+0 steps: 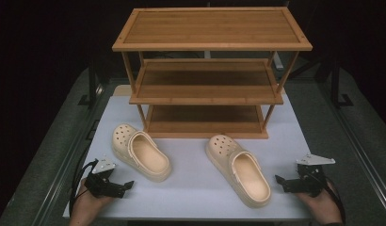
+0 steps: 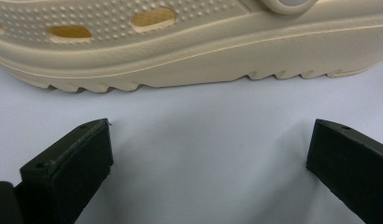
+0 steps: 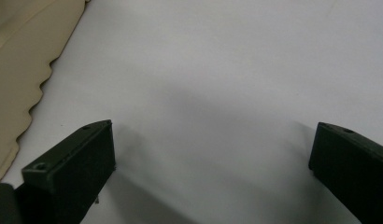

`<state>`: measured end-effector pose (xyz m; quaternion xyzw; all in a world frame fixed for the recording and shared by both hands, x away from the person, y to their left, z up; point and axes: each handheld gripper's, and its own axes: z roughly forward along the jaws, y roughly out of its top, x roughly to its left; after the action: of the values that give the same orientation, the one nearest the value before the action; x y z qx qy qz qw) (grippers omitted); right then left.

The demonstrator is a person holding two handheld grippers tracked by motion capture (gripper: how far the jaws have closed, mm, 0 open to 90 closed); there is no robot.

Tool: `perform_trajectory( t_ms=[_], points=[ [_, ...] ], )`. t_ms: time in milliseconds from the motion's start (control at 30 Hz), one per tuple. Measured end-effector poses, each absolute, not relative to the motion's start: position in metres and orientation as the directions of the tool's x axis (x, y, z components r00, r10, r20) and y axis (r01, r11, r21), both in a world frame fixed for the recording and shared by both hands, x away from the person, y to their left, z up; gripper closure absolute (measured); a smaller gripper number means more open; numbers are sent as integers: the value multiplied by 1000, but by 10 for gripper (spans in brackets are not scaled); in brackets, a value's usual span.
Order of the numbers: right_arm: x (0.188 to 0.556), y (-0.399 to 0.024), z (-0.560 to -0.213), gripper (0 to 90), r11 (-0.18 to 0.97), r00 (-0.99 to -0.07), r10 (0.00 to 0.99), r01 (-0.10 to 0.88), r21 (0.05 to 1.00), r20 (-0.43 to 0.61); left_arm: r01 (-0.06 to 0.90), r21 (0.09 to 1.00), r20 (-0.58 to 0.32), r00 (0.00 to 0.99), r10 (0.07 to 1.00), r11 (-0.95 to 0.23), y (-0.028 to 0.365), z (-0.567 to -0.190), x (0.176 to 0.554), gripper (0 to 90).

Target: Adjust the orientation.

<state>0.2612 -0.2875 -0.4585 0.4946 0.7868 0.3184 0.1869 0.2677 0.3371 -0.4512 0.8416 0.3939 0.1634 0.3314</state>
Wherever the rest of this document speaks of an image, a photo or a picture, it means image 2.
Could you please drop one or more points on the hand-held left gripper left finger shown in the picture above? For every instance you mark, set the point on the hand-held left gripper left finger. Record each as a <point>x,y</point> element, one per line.
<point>71,168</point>

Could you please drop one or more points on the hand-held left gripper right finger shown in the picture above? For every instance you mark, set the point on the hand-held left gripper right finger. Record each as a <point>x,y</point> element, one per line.
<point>351,165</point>

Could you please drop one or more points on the cream foam clog shoe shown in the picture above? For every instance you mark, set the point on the cream foam clog shoe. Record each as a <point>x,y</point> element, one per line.
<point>211,53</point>

